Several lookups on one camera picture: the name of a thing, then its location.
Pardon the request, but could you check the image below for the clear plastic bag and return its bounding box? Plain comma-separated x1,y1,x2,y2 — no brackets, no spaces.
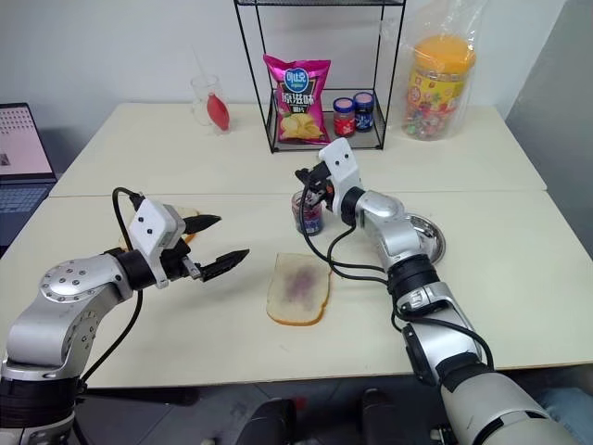
378,3,480,142

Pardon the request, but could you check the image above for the red spoon with clear handle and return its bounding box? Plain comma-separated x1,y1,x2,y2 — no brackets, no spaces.
191,44,233,134

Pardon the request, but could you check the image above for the open blueberry jam jar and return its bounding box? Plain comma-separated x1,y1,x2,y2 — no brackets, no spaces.
290,191,326,236

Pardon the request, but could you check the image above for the plain bread slice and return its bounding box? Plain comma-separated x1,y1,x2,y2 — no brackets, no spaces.
117,206,204,249

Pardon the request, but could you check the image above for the black wire rack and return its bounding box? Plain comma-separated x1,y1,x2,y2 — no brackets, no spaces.
233,0,410,155

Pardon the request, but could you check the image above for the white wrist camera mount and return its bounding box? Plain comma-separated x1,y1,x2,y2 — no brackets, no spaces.
128,198,187,289
317,136,365,220

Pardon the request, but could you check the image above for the blue jam jar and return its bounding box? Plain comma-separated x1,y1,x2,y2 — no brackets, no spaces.
352,91,377,134

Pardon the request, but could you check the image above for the pink potato chips bag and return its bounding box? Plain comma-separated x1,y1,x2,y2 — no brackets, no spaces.
262,53,333,146

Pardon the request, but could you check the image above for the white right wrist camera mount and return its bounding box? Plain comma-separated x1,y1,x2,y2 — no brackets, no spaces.
317,136,365,220

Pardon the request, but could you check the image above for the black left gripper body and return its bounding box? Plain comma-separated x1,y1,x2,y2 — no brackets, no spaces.
160,241,204,283

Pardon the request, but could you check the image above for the clear glass cup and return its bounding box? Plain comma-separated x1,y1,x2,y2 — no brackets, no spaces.
190,74,223,128

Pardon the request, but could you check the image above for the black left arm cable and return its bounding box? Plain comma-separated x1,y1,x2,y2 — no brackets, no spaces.
73,186,145,445

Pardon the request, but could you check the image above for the candy jar with orange lid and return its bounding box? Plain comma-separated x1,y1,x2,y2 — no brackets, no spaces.
400,35,478,141

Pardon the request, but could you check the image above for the round metal plate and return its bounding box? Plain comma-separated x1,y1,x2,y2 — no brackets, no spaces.
405,212,448,266

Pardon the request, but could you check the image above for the blue cloth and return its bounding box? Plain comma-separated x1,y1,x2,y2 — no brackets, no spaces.
537,386,593,433

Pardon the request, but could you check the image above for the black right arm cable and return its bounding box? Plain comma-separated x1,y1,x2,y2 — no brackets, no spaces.
297,181,498,373

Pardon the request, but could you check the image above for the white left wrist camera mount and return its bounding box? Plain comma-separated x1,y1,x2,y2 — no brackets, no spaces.
128,198,187,289

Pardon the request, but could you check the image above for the open laptop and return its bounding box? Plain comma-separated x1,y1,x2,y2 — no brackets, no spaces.
0,102,59,215

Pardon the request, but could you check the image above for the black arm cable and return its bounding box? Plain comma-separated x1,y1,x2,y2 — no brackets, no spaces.
73,186,145,445
297,181,498,373

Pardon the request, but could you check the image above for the red jam jar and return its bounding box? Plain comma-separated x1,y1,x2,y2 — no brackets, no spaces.
332,96,358,137

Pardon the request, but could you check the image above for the bread slice with purple jam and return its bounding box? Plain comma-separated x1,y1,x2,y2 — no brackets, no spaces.
265,251,335,328

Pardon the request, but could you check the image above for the dark rounded shape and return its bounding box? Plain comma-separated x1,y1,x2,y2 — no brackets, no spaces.
234,397,298,445

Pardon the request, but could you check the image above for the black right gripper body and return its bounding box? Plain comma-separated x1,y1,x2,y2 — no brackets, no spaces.
303,159,336,209

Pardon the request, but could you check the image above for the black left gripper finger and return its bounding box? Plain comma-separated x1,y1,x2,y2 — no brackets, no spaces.
183,213,223,235
199,248,251,282

